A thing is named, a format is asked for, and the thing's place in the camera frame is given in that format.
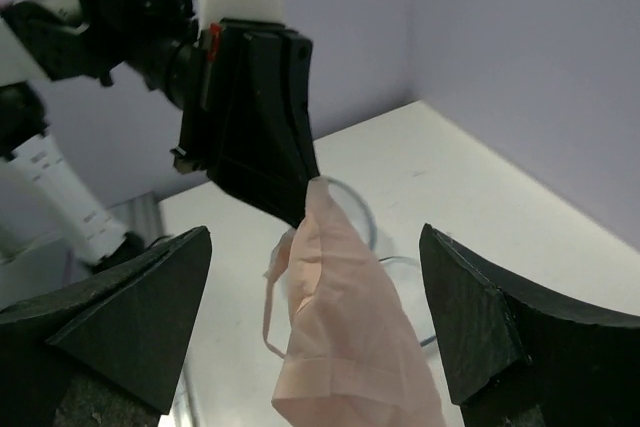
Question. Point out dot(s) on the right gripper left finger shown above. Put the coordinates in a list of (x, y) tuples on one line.
[(109, 350)]

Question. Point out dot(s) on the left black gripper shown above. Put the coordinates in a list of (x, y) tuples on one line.
[(249, 130)]

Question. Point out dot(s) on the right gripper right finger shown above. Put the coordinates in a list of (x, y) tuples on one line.
[(516, 353)]

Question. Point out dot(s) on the white mesh laundry bag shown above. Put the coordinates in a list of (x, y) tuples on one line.
[(232, 371)]

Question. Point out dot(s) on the pink bra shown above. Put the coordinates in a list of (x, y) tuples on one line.
[(353, 357)]

